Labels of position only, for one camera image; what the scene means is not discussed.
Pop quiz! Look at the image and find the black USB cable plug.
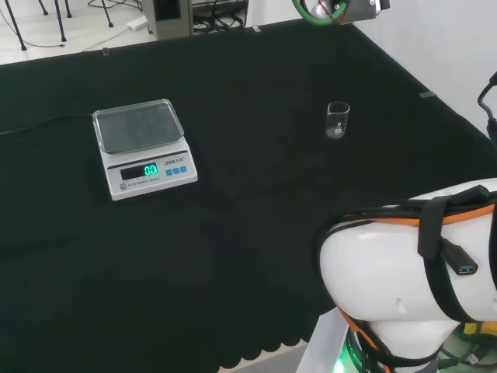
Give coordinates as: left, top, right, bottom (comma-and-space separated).
440, 236, 480, 277

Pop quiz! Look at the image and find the black looped cable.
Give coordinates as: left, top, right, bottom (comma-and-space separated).
477, 71, 497, 148

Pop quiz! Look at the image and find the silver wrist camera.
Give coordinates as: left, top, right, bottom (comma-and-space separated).
340, 0, 391, 25

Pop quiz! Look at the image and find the black tripod leg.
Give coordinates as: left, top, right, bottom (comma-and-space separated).
100, 0, 115, 28
50, 0, 69, 42
0, 0, 28, 51

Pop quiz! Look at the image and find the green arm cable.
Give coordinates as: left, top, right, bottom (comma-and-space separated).
291, 0, 349, 26

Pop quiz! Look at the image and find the grey rack with cables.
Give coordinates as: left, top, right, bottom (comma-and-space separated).
189, 0, 249, 36

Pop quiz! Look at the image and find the black balance power cable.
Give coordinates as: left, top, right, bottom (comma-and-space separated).
0, 112, 96, 136

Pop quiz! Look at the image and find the white electronic balance steel pan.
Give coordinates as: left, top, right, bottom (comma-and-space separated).
92, 98, 199, 201

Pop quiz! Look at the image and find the small clear glass beaker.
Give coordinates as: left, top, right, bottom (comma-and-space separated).
325, 101, 351, 140

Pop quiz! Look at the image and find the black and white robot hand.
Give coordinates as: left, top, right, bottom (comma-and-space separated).
308, 0, 342, 20

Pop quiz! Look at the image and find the black bench cloth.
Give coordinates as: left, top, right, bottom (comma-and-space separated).
0, 23, 496, 373

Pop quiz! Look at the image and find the grey metal cabinet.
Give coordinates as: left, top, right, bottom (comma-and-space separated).
141, 0, 193, 40

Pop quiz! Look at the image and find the yellow stop button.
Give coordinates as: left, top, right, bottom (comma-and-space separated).
461, 321, 497, 340

